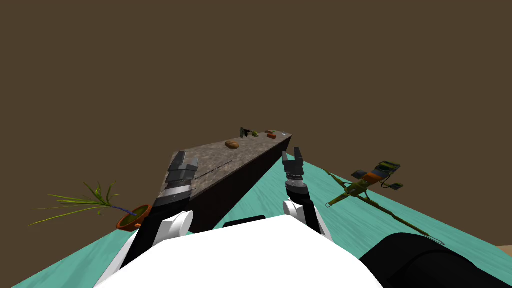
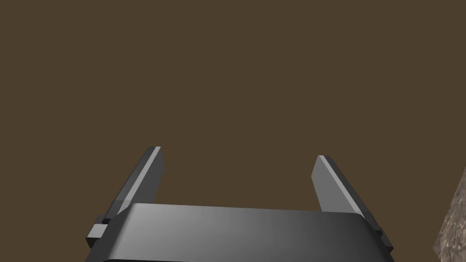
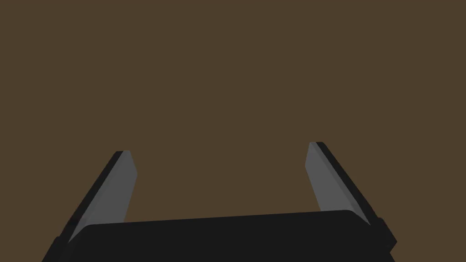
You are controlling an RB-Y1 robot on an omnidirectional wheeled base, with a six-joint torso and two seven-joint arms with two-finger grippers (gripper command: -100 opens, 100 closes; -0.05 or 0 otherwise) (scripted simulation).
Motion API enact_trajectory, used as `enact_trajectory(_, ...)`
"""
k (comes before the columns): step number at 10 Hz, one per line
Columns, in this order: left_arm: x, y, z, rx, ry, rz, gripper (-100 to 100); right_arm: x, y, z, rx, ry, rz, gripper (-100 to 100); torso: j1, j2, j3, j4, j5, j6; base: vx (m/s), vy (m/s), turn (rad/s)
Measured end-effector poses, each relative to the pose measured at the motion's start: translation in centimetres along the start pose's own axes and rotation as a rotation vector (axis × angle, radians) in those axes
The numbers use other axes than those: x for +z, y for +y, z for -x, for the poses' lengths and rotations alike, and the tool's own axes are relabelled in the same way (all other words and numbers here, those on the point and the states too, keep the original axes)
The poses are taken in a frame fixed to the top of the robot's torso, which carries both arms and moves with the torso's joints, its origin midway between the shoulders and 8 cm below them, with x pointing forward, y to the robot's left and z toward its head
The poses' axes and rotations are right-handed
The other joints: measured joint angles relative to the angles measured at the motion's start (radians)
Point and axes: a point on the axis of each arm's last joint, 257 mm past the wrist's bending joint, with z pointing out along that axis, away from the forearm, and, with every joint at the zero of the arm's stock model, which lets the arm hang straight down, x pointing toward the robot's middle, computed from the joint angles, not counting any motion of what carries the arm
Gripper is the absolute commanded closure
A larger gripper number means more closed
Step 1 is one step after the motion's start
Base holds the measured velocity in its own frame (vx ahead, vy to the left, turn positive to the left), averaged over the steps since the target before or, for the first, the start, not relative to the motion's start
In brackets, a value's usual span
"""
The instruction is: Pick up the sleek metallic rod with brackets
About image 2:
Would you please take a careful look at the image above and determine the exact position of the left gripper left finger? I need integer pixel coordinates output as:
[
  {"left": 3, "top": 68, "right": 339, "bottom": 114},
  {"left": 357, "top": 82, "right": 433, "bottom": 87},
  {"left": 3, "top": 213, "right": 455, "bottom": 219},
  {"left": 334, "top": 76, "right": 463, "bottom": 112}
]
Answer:
[{"left": 102, "top": 146, "right": 164, "bottom": 221}]

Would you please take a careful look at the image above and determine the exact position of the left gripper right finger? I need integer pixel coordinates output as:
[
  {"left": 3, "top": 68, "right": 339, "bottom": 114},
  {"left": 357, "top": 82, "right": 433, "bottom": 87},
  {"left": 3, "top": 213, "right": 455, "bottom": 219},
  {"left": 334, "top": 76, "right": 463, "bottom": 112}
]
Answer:
[{"left": 311, "top": 155, "right": 383, "bottom": 233}]

